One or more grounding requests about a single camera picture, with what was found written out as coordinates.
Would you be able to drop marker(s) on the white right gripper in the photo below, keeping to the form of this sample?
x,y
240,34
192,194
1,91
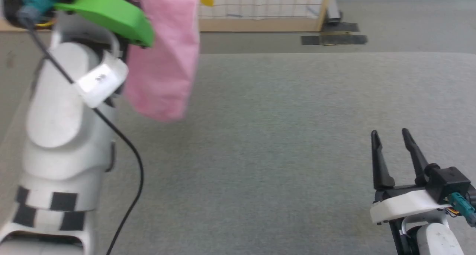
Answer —
x,y
401,204

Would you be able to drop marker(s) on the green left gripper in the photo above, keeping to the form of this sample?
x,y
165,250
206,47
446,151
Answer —
x,y
111,13

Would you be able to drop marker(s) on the pink garment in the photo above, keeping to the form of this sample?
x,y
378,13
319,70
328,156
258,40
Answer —
x,y
167,61

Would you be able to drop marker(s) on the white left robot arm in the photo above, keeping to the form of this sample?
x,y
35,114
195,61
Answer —
x,y
63,136

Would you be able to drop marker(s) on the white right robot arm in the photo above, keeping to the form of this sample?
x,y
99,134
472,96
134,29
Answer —
x,y
435,240

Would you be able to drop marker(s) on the white label tag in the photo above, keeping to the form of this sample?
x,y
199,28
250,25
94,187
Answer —
x,y
100,80

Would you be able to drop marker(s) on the grey sofa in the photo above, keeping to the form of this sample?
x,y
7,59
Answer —
x,y
279,154

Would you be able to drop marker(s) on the wooden framed net panel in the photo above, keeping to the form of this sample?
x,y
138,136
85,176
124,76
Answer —
x,y
260,24

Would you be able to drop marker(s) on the grey metal stand foot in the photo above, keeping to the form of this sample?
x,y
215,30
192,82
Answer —
x,y
333,9

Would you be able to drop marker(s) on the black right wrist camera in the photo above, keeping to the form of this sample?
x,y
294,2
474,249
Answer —
x,y
446,182

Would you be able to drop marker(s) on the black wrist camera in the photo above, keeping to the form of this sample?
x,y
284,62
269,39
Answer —
x,y
446,182
11,5

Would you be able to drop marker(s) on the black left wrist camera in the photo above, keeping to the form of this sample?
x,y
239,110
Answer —
x,y
11,5

